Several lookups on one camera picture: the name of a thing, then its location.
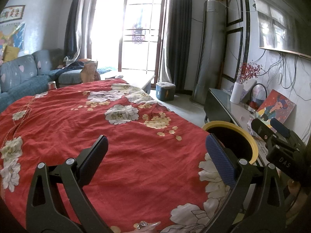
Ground yellow cushion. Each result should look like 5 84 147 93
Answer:
3 46 19 63

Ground grey standing air conditioner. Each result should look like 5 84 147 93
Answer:
192 0 226 105

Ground dark glass tv cabinet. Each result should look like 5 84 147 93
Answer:
203 87 271 165

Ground clear plastic wrapper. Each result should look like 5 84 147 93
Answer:
134 221 161 232

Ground white coffee table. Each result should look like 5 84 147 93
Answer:
100 70 155 94

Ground round black mirror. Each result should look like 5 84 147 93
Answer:
249 83 268 110

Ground wall map poster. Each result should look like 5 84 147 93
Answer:
1 22 26 53

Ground dark curtain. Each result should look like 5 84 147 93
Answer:
64 0 79 61
160 0 192 94

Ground dark left curtain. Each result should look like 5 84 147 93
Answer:
64 0 79 61

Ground blue sofa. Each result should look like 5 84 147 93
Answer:
0 48 115 112

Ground blue storage stool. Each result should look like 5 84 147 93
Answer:
155 82 176 102

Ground white vase red berries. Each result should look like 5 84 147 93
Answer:
230 63 263 104

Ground small metal can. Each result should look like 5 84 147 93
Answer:
47 81 57 90

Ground person's right hand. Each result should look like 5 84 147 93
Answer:
278 171 310 226

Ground yellow rimmed black trash bin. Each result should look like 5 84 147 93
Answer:
202 120 259 164

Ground red floral tablecloth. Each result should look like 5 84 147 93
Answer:
1 79 229 232

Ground wall mounted television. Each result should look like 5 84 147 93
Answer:
255 0 310 59

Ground colourful portrait painting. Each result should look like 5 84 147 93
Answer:
256 90 296 127

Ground framed calligraphy picture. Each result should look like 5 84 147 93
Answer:
0 5 25 24

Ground dark right curtain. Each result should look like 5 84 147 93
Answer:
160 0 192 94

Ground brown paper bag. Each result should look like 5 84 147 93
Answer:
80 61 101 83

